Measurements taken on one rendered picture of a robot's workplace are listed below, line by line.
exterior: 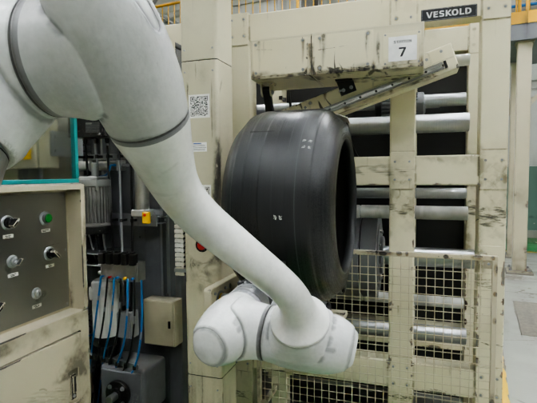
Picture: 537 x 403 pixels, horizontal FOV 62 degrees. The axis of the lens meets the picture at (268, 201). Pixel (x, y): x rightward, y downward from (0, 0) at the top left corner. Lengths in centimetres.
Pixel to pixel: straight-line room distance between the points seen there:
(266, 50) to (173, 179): 119
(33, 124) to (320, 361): 56
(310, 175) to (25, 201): 75
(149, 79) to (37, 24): 11
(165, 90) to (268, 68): 122
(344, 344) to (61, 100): 56
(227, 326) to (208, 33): 99
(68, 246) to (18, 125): 95
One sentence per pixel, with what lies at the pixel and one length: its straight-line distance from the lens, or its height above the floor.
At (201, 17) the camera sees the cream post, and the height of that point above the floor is 179.
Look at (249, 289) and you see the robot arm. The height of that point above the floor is 105.
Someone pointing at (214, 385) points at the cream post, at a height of 60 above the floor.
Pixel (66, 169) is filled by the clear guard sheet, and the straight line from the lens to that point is 141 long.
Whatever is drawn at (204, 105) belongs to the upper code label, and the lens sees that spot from 149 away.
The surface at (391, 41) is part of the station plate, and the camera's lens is 164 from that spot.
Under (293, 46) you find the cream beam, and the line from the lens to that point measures 170.
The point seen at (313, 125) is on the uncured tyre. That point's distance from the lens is 125.
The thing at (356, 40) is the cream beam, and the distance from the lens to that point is 165.
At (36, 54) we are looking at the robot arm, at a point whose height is 141.
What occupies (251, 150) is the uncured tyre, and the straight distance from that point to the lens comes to 123.
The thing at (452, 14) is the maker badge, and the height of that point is 189.
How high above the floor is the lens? 129
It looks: 3 degrees down
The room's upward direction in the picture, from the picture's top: straight up
